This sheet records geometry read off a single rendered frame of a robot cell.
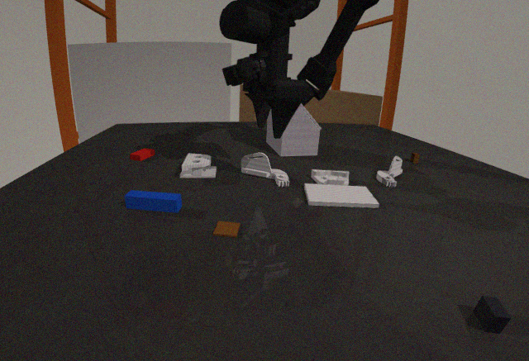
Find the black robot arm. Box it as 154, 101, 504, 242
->
219, 0, 379, 106

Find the blue rectangular block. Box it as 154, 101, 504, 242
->
124, 190, 182, 212

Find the small red block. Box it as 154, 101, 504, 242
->
130, 148, 155, 161

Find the orange flat plate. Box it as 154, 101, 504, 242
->
213, 221, 241, 237

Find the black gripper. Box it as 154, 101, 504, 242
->
243, 45, 308, 139

